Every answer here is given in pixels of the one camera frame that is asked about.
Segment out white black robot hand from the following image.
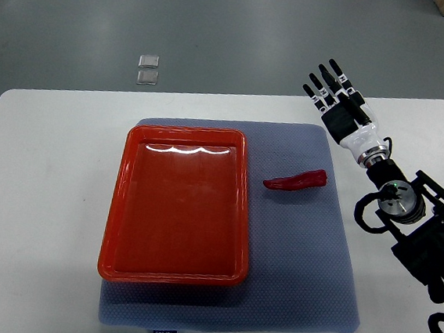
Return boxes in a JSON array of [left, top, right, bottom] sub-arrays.
[[303, 59, 387, 165]]

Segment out red chili pepper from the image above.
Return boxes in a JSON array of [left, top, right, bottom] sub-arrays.
[[263, 169, 328, 191]]

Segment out upper silver floor plate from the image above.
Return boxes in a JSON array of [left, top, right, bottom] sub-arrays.
[[138, 54, 159, 69]]

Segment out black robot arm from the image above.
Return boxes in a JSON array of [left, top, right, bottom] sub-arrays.
[[303, 60, 444, 304]]

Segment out blue mesh mat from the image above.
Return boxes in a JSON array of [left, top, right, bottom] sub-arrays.
[[99, 118, 359, 333]]

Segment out red plastic tray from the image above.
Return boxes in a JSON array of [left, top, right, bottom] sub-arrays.
[[97, 125, 249, 287]]

